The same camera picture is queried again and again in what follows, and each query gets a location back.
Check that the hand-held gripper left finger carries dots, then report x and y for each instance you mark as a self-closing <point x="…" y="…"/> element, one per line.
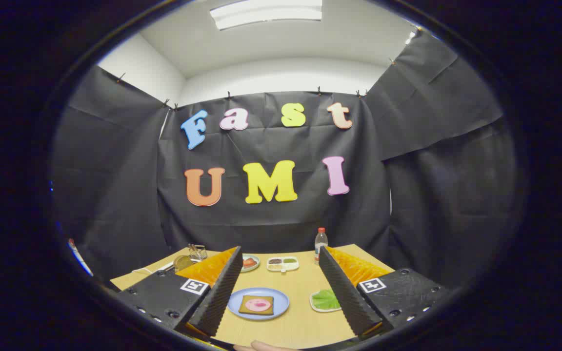
<point x="222" y="297"/>

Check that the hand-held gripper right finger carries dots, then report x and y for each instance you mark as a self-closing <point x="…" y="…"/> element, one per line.
<point x="342" y="292"/>

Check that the green lettuce leaf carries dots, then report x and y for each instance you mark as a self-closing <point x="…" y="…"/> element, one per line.
<point x="325" y="300"/>

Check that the brown bread slice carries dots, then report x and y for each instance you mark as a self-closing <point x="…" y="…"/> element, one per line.
<point x="183" y="262"/>

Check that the brown toast slice with ham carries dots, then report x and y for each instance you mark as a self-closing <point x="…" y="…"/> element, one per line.
<point x="246" y="308"/>

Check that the white square plate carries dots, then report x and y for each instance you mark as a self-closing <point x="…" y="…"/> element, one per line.
<point x="318" y="309"/>

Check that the pink ham slice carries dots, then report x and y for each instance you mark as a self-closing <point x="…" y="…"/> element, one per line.
<point x="257" y="304"/>

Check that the pale green round plate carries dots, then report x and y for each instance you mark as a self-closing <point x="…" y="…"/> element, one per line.
<point x="254" y="268"/>

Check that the red tomato slice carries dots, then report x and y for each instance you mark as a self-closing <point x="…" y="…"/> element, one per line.
<point x="249" y="262"/>

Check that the clear bottle with red cap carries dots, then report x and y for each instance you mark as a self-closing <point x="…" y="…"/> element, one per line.
<point x="321" y="241"/>

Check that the white divided dish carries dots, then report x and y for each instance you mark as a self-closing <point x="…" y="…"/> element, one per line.
<point x="291" y="266"/>

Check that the blue round plate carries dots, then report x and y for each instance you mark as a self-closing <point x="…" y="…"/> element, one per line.
<point x="281" y="302"/>

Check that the pile of dark beans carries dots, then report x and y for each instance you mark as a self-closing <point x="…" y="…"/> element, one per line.
<point x="275" y="261"/>

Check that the black backdrop cloth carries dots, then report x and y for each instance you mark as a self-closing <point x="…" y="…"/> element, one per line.
<point x="271" y="219"/>

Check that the ceiling light panel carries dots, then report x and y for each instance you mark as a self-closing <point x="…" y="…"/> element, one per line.
<point x="266" y="12"/>

